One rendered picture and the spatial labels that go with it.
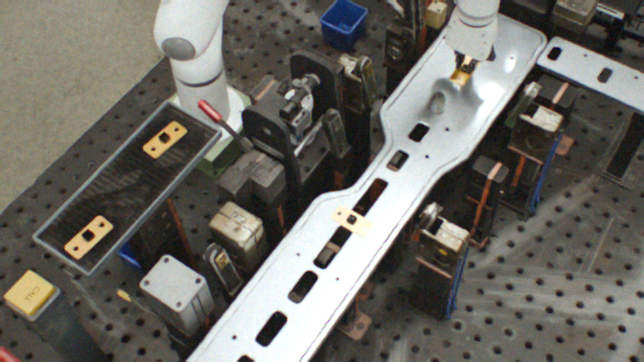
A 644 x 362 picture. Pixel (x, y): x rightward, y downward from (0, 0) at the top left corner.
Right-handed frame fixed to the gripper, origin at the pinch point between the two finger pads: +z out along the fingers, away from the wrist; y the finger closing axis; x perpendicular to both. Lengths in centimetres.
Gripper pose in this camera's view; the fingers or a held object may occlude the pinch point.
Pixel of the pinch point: (466, 61)
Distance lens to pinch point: 179.5
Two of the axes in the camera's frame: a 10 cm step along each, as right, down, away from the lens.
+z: 0.3, 5.3, 8.5
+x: 5.6, -7.1, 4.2
